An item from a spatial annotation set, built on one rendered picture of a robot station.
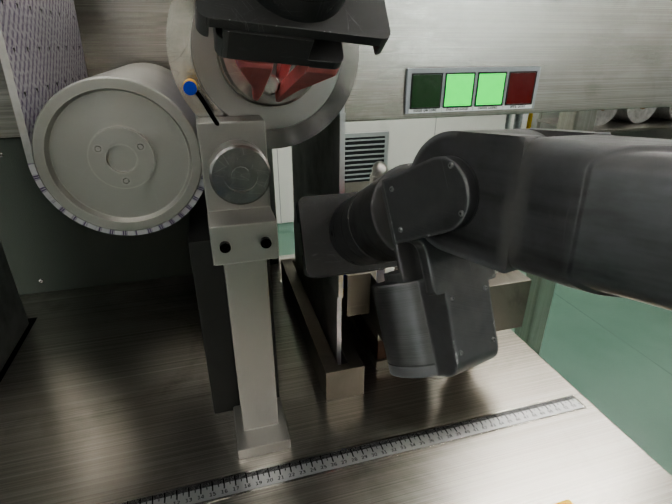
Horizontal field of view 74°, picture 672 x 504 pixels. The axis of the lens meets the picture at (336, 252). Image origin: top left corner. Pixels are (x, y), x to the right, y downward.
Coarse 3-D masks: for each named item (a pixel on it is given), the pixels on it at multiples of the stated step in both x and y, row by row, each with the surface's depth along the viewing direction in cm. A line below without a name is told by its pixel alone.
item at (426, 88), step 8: (416, 80) 71; (424, 80) 72; (432, 80) 72; (440, 80) 73; (416, 88) 72; (424, 88) 72; (432, 88) 73; (416, 96) 73; (424, 96) 73; (432, 96) 73; (416, 104) 73; (424, 104) 74; (432, 104) 74
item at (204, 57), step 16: (192, 32) 32; (192, 48) 32; (208, 48) 33; (208, 64) 33; (208, 80) 34; (224, 80) 34; (336, 80) 36; (208, 96) 34; (224, 96) 34; (240, 96) 35; (304, 96) 36; (320, 96) 36; (224, 112) 35; (240, 112) 35; (256, 112) 35; (272, 112) 36; (288, 112) 36; (304, 112) 36; (272, 128) 36
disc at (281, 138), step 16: (176, 0) 31; (192, 0) 32; (176, 16) 32; (192, 16) 32; (176, 32) 32; (176, 48) 32; (352, 48) 36; (176, 64) 33; (192, 64) 33; (352, 64) 36; (176, 80) 33; (352, 80) 37; (192, 96) 34; (336, 96) 37; (320, 112) 37; (336, 112) 38; (288, 128) 37; (304, 128) 37; (320, 128) 38; (272, 144) 37; (288, 144) 38
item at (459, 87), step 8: (448, 80) 73; (456, 80) 73; (464, 80) 74; (472, 80) 74; (448, 88) 74; (456, 88) 74; (464, 88) 74; (472, 88) 75; (448, 96) 74; (456, 96) 74; (464, 96) 75; (448, 104) 75; (456, 104) 75; (464, 104) 75
